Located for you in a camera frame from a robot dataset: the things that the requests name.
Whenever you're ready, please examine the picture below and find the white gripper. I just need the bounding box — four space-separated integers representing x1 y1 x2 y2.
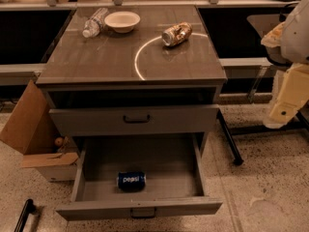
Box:
269 63 309 124

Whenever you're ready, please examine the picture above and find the blue pepsi can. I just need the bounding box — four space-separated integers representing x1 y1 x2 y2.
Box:
117 171 146 190

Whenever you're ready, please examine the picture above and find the gold soda can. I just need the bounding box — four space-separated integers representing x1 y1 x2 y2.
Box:
161 22 192 47

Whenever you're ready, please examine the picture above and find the grey drawer cabinet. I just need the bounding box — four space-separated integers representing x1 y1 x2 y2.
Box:
35 5 228 138

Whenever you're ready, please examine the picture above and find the open grey middle drawer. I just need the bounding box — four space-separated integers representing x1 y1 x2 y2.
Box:
57 133 222 220

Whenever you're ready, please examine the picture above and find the closed grey top drawer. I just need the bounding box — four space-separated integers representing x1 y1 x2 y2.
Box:
49 104 218 136

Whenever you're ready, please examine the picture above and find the black chair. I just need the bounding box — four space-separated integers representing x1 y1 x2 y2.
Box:
246 3 309 137

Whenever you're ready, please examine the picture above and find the white paper bowl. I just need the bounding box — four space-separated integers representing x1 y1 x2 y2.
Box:
104 12 140 34

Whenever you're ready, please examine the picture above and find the clear plastic water bottle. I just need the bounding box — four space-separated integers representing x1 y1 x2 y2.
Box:
82 8 108 38

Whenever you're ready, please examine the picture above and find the small orange ball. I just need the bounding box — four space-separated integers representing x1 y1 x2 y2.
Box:
54 137 64 147

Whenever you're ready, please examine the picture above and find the brown cardboard box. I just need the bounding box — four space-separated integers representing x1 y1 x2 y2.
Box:
0 81 78 182

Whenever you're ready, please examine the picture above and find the black bar on floor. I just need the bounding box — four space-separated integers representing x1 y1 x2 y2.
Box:
14 199 37 232

